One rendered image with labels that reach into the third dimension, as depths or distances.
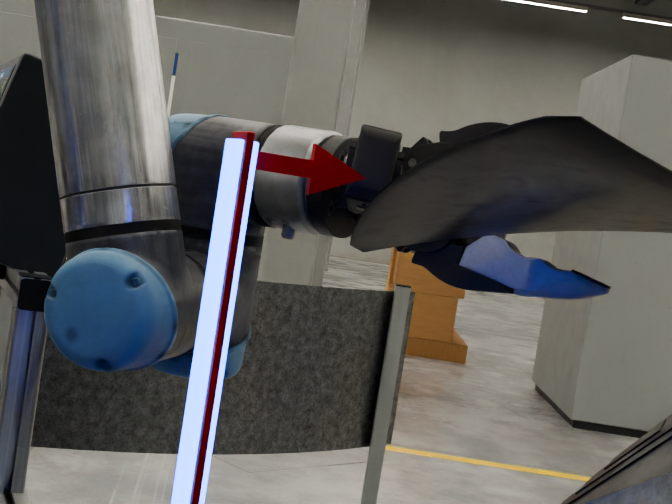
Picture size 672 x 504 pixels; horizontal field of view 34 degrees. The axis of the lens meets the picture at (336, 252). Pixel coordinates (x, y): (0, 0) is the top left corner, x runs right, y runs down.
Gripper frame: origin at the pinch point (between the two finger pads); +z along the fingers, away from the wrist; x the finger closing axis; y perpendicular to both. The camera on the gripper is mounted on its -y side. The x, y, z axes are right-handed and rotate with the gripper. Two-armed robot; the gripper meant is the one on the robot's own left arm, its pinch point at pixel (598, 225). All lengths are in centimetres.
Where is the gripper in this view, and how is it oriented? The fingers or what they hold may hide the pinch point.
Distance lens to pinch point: 67.7
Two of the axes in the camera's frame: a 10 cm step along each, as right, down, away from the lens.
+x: -2.2, 9.8, -0.3
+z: 8.4, 1.7, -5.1
